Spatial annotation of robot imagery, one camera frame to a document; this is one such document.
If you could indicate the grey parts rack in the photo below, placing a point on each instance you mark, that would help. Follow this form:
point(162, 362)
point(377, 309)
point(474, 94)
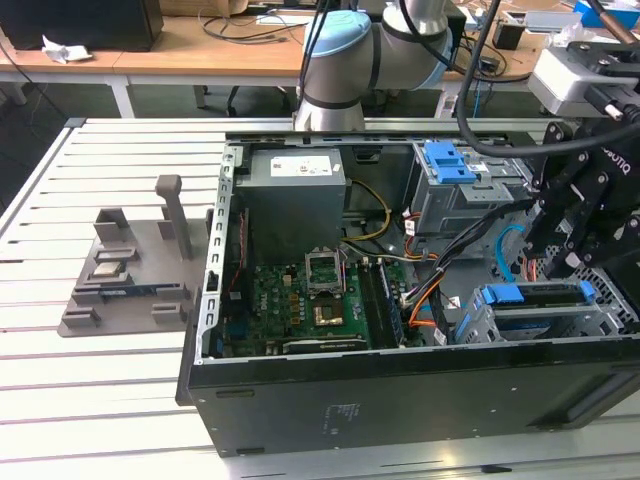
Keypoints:
point(130, 320)

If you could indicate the clear plastic bag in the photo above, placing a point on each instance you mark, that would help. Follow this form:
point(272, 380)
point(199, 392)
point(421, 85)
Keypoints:
point(570, 37)

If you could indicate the locking lever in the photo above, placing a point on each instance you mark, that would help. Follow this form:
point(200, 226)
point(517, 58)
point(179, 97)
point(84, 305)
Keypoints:
point(343, 270)

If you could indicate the installed RAM stick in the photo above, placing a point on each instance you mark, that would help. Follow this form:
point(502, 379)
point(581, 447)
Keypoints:
point(391, 310)

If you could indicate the CPU socket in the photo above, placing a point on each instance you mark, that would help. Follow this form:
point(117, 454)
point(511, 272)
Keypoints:
point(327, 316)

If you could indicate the silver CPU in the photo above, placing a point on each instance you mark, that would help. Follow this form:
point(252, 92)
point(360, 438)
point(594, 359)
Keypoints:
point(107, 270)

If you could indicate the hard disk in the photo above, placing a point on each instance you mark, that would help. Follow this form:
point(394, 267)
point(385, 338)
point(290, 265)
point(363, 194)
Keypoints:
point(502, 294)

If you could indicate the black case fan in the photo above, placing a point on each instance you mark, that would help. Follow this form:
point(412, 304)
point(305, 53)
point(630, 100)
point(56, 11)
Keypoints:
point(235, 300)

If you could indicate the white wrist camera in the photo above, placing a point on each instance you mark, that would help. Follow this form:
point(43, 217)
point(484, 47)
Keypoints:
point(560, 80)

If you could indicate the black speaker box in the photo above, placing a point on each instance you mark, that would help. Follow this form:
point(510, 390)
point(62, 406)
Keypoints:
point(457, 30)

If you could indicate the black computer tower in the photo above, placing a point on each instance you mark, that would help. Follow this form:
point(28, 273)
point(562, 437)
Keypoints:
point(80, 22)

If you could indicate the wooden desk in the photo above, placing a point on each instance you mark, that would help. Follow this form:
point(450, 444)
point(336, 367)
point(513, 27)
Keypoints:
point(210, 55)

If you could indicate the grey power supply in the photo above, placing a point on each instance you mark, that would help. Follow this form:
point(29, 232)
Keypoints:
point(290, 210)

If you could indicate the green motherboard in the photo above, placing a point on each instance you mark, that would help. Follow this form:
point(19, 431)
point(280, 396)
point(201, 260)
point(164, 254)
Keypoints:
point(280, 302)

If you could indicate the blue cardboard box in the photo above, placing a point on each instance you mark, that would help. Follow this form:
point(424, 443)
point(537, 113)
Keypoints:
point(582, 12)

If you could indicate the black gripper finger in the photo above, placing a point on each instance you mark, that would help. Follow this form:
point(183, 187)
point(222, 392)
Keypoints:
point(555, 175)
point(582, 240)

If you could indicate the black PC case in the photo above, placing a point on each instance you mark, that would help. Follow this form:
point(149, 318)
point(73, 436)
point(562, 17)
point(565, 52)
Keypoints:
point(400, 400)

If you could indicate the blue drive latch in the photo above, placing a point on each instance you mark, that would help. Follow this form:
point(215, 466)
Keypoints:
point(447, 160)

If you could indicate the black graphics card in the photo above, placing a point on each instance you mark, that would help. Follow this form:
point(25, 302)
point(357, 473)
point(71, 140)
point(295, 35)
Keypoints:
point(325, 345)

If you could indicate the loose RAM stick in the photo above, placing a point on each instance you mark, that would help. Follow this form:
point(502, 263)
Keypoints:
point(125, 290)

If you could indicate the black RAM slot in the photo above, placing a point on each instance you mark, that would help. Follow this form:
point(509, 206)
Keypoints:
point(371, 310)

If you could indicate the grey flat box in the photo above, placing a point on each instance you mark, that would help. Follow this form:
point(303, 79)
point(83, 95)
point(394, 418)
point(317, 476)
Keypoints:
point(550, 20)

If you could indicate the grey metal drive cage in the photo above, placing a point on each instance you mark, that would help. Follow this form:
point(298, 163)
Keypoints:
point(450, 210)

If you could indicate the black office chair base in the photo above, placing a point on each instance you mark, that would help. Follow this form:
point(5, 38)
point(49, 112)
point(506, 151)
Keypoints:
point(232, 100)

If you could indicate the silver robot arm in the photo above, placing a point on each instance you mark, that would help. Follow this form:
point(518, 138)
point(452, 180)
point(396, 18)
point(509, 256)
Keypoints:
point(345, 65)

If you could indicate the crumpled white paper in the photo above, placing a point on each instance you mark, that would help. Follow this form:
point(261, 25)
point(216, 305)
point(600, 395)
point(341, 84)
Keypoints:
point(65, 50)

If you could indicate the grey metal disk bay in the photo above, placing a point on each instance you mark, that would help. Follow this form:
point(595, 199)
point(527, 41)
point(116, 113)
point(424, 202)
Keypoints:
point(540, 312)

